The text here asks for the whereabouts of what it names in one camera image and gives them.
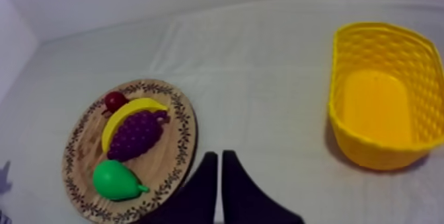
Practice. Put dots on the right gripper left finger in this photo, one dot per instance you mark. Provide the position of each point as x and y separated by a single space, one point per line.
197 197

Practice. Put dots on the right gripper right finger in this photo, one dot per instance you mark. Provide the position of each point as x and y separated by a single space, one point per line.
243 197

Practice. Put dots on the round wooden board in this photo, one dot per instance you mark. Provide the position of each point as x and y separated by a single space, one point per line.
163 170

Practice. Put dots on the green toy pear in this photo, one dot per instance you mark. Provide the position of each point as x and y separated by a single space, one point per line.
114 181

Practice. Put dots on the yellow plastic basket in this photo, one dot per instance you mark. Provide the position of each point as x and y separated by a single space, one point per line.
378 111

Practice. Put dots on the purple toy grapes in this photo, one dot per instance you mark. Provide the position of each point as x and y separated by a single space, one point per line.
136 135

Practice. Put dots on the yellow toy banana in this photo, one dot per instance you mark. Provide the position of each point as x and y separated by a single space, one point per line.
119 118

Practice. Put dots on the small red fruit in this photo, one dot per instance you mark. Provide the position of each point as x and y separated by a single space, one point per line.
114 101

